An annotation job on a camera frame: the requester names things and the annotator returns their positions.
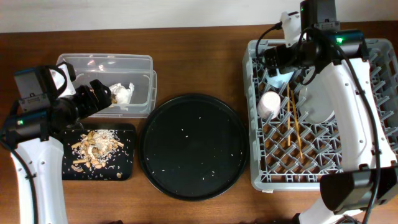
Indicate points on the wooden chopstick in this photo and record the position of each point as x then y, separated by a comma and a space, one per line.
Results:
288, 113
297, 128

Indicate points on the white napkin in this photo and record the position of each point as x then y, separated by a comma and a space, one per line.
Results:
120, 94

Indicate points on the round black tray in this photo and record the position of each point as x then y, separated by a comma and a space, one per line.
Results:
193, 147

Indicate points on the grey plate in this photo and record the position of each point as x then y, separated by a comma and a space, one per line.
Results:
316, 102

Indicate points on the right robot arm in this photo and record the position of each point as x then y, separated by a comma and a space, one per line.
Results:
342, 84

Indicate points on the grey dishwasher rack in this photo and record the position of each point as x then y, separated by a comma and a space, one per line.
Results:
274, 166

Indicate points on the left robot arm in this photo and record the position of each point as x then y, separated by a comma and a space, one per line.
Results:
48, 104

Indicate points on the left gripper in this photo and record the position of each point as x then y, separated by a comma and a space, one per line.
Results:
92, 106

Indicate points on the blue cup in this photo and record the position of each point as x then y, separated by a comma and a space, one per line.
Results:
278, 80

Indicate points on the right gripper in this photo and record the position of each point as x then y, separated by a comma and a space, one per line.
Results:
285, 56

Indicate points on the food scraps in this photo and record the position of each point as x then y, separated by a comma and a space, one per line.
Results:
96, 153

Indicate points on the black rectangular tray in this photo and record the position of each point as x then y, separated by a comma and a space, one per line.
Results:
127, 134

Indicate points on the clear plastic bin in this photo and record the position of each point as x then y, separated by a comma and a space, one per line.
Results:
128, 70

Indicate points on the pink cup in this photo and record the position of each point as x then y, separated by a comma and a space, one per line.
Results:
269, 105

